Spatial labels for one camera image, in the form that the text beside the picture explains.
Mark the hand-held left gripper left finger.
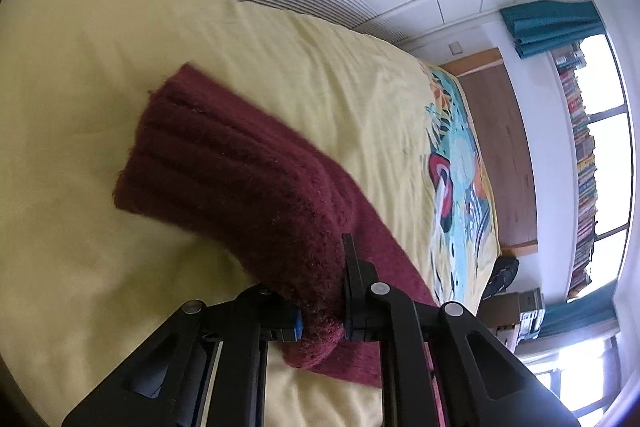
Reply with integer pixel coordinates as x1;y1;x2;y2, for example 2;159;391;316
60;284;306;427

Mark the row of books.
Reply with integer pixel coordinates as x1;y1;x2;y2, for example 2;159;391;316
554;39;602;301

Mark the teal curtain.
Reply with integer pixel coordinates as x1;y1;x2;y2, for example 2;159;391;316
537;279;619;341
500;0;604;60

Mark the maroon knitted sweater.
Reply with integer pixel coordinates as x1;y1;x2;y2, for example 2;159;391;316
114;63;441;390

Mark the yellow printed bedspread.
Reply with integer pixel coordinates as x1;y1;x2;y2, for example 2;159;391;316
0;0;501;427

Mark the wooden drawer cabinet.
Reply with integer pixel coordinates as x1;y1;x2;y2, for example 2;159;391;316
481;293;524;350

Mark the black backpack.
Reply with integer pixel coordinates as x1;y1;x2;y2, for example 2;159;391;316
482;256;521;299

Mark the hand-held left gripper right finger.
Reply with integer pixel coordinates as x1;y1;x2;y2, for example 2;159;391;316
341;233;582;427

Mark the wooden headboard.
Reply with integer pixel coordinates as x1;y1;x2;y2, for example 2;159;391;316
440;48;539;254

